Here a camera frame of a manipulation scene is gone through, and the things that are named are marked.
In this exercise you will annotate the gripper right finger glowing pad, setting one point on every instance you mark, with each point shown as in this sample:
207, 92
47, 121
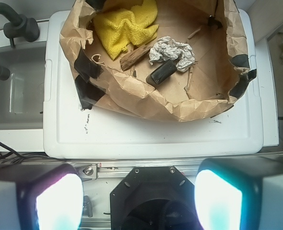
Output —
240, 193

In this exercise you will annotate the brown wood piece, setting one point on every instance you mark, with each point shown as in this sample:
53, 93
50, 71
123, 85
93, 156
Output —
128, 60

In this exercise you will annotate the grey sink basin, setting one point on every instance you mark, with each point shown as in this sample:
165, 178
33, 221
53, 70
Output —
22, 95

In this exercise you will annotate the black octagonal mount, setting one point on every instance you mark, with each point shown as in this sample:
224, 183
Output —
154, 198

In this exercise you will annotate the brown paper bag tray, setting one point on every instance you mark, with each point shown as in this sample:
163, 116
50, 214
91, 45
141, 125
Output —
218, 78

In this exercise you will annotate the yellow textured cloth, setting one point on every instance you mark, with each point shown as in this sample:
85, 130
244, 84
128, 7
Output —
116, 29

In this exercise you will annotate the black rectangular block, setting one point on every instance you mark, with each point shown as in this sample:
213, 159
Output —
163, 72

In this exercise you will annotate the white plastic bin lid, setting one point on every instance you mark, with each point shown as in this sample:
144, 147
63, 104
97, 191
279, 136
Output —
74, 133

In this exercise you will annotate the aluminium rail with bracket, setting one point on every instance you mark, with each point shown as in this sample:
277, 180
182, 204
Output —
120, 168

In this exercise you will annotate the black faucet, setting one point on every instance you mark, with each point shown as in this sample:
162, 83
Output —
18, 26

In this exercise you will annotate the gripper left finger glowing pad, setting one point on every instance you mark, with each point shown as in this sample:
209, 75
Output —
40, 197

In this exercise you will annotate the crumpled white paper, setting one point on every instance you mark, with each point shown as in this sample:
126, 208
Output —
166, 48

